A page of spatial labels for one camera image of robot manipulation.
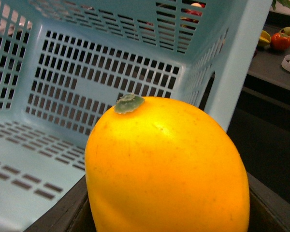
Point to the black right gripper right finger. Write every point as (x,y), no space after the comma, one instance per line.
(268,211)

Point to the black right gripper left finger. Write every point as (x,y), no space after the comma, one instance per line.
(70,214)

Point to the yellow mango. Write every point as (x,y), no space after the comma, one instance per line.
(161,165)

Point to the light blue plastic basket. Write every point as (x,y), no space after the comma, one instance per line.
(63,63)

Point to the red green mango fruit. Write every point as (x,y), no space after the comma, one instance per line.
(285,30)

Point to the orange persimmon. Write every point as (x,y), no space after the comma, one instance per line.
(280,41)

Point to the yellow starfruit near persimmon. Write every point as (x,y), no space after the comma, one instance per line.
(264,39)

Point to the green potted plant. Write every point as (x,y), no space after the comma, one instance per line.
(284,3)

